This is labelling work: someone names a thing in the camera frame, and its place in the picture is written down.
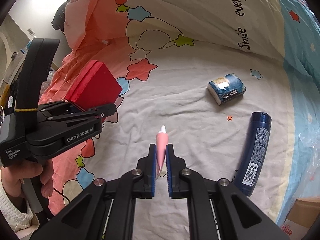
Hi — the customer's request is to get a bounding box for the colourful star duvet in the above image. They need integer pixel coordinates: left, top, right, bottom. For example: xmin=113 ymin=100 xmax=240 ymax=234
xmin=41 ymin=0 xmax=319 ymax=223

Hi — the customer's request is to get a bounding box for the brown cardboard box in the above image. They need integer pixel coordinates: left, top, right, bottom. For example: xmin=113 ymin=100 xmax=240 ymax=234
xmin=281 ymin=197 xmax=319 ymax=239

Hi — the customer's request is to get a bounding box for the red box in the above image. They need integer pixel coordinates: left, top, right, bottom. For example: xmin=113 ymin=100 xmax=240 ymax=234
xmin=65 ymin=60 xmax=122 ymax=111

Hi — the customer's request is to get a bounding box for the pink tube white cap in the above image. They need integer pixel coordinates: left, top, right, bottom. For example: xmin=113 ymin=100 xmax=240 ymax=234
xmin=156 ymin=125 xmax=169 ymax=178

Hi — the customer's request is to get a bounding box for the person's left hand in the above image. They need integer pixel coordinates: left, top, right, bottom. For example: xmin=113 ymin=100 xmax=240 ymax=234
xmin=0 ymin=158 xmax=54 ymax=201

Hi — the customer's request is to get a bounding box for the clear plastic bag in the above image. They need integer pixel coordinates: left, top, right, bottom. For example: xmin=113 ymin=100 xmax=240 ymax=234
xmin=304 ymin=127 xmax=319 ymax=197

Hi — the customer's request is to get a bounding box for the dark blue shampoo bottle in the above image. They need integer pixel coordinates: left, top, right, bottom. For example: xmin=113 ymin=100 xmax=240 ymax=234
xmin=233 ymin=112 xmax=272 ymax=197

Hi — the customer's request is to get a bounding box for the blue tissue pack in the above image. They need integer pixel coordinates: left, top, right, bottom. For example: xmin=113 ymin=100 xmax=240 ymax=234
xmin=207 ymin=73 xmax=246 ymax=105

